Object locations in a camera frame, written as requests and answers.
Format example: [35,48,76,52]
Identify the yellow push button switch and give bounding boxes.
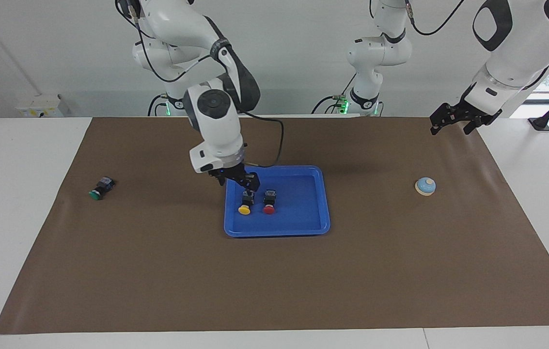
[238,190,256,215]

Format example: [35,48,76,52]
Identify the green push button switch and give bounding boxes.
[88,177,116,201]

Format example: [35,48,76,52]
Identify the blue plastic tray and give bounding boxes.
[224,165,331,238]

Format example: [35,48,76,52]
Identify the light blue desk bell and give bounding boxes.
[415,177,437,196]

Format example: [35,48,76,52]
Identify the brown table mat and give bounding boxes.
[0,116,549,335]

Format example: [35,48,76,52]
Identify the black left arm base cable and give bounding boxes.
[311,73,357,115]

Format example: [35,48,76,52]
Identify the black arm base cable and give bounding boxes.
[147,94,169,117]
[311,73,357,115]

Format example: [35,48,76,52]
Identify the black right arm base cable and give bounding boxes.
[147,94,169,117]

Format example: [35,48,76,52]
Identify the white wall socket box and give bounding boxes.
[15,95,64,118]

